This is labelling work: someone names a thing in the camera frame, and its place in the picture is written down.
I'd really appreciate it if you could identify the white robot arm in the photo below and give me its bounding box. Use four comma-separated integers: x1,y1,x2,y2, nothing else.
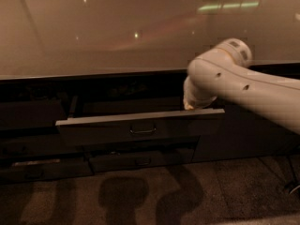
183,38,300,134

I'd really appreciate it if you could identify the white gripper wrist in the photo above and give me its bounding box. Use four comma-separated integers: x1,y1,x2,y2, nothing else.
183,77,217,111

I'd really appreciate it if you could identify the dark cabinet door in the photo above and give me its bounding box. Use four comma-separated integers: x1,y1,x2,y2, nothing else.
193,103,300,162

